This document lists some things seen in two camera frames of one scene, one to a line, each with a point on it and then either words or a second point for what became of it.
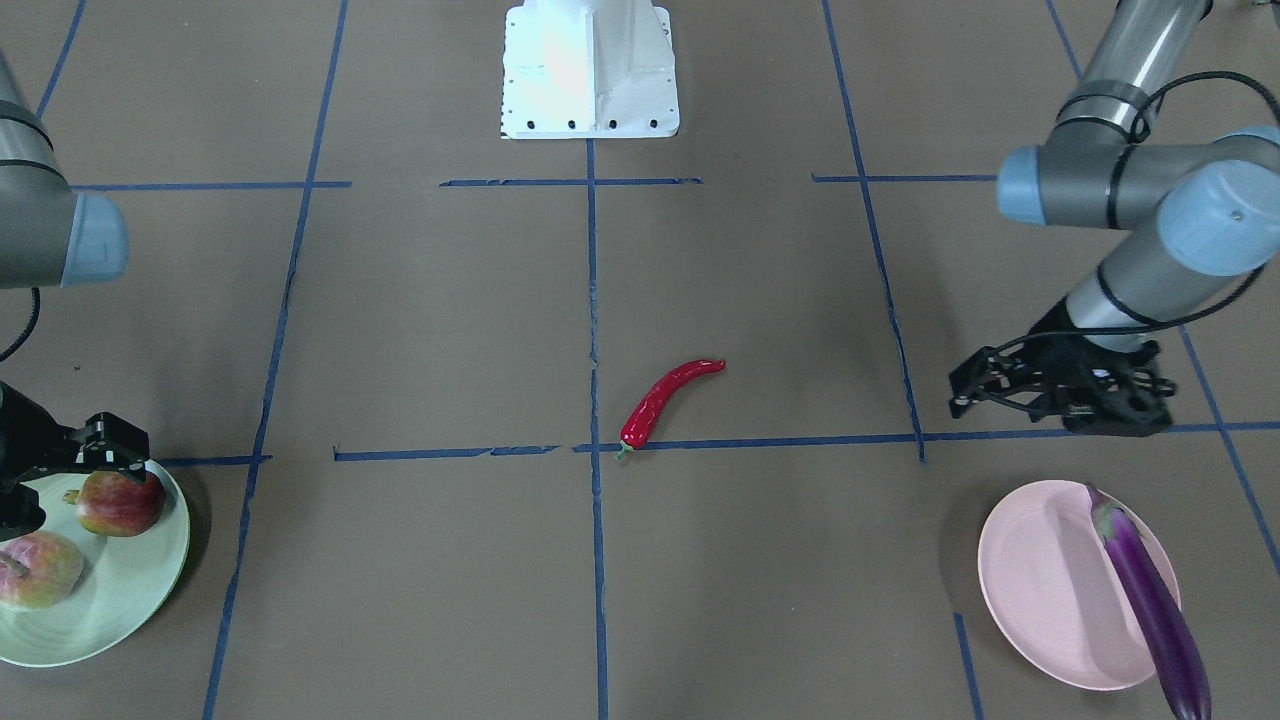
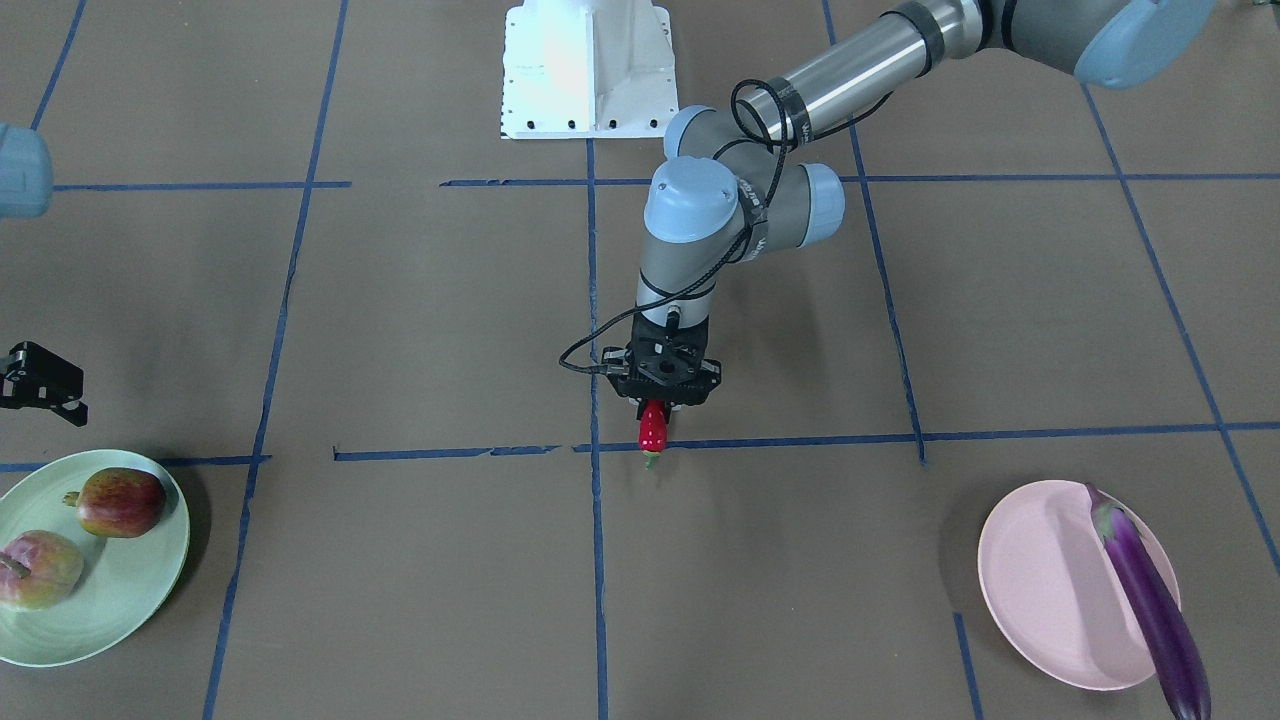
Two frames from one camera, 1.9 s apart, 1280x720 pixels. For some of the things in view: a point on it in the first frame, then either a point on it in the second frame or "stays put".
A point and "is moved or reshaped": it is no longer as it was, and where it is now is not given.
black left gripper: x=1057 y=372 -> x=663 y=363
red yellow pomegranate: x=114 y=504 stays put
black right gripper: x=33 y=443 -> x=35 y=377
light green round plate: x=126 y=579 stays put
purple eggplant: x=1175 y=655 stays put
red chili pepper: x=637 y=426 is moved or reshaped
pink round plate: x=1051 y=586 stays put
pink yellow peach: x=38 y=569 stays put
